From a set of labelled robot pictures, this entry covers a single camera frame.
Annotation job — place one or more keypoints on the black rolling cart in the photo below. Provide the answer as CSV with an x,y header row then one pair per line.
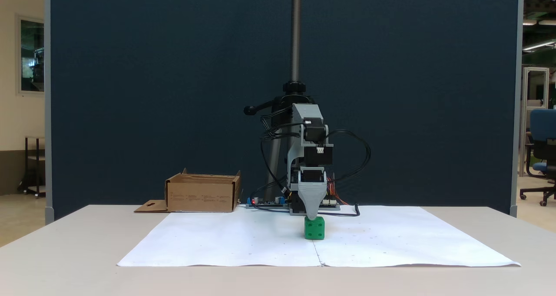
x,y
32,166

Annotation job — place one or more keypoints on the framed wall window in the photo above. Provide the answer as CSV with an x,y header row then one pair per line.
x,y
32,55

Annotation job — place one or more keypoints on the dark blue partition panel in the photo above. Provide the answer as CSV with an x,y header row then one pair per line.
x,y
152,92

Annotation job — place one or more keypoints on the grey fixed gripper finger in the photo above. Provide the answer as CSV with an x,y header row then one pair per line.
x,y
312,198

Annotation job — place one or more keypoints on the blue office chair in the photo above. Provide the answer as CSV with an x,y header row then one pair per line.
x,y
543,144

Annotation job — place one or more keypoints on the metal frame cabinet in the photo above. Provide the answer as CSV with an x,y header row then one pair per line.
x,y
535,92

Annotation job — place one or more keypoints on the blue circuit board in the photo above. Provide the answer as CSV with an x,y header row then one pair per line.
x,y
269,203

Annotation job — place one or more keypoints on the white paper sheet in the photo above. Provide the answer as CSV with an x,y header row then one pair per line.
x,y
391,239

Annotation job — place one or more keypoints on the brown cardboard box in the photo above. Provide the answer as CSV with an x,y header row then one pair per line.
x,y
202,196

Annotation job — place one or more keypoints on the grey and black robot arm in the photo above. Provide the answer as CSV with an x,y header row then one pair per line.
x,y
308,113

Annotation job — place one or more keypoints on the ceiling light strip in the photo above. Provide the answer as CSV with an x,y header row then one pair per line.
x,y
538,45

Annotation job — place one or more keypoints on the green dice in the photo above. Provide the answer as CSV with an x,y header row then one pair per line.
x,y
314,230

